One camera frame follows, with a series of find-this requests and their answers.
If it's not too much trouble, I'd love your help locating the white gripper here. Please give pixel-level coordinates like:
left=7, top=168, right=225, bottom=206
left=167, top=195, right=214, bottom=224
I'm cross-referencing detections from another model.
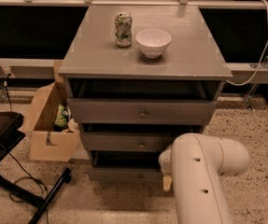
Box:
left=159, top=149, right=173, bottom=191

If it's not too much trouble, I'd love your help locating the grey bottom drawer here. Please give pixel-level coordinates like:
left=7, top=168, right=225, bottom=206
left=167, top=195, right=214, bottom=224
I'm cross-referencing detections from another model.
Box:
left=87, top=150, right=162, bottom=182

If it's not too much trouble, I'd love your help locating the grey drawer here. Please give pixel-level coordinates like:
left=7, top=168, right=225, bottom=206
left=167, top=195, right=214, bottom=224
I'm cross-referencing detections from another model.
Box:
left=67, top=98, right=217, bottom=125
left=79, top=131, right=204, bottom=154
left=87, top=150, right=162, bottom=182

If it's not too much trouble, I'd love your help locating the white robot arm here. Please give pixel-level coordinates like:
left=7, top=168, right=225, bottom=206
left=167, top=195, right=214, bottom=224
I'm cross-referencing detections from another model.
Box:
left=159, top=133, right=250, bottom=224

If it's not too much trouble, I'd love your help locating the grey middle drawer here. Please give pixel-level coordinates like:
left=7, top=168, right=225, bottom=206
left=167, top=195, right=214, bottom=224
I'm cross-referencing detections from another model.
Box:
left=79, top=131, right=204, bottom=154

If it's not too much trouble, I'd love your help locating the grey top drawer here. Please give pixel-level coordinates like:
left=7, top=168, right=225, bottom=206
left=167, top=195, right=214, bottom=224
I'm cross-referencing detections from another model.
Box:
left=67, top=98, right=217, bottom=125

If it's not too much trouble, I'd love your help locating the grey drawer cabinet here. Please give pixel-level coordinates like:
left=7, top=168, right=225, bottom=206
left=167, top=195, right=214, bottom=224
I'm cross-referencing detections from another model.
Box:
left=58, top=5, right=233, bottom=185

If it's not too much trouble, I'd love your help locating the open cardboard box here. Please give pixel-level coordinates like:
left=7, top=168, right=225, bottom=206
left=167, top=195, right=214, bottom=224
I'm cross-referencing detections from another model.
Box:
left=21, top=61, right=81, bottom=161

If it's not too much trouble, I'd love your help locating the green snack bag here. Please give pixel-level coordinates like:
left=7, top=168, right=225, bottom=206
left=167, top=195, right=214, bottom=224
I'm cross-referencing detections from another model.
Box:
left=54, top=105, right=71, bottom=130

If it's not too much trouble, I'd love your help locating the white ceramic bowl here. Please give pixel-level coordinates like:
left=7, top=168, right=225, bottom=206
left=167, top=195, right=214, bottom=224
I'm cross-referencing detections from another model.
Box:
left=135, top=29, right=171, bottom=58

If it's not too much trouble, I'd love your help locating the green white soda can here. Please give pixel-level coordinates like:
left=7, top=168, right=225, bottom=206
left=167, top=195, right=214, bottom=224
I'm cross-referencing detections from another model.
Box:
left=115, top=12, right=133, bottom=48

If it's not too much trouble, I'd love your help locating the black stand with tray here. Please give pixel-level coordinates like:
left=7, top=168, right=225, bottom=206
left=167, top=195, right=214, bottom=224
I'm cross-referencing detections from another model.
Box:
left=0, top=111, right=71, bottom=224

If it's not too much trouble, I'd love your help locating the black floor cable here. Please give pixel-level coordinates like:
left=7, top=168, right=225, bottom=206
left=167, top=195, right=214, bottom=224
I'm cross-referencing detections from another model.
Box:
left=7, top=152, right=49, bottom=224

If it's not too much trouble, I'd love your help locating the white hanging cable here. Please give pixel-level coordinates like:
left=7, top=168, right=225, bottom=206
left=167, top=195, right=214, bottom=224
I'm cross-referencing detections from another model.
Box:
left=226, top=0, right=268, bottom=87

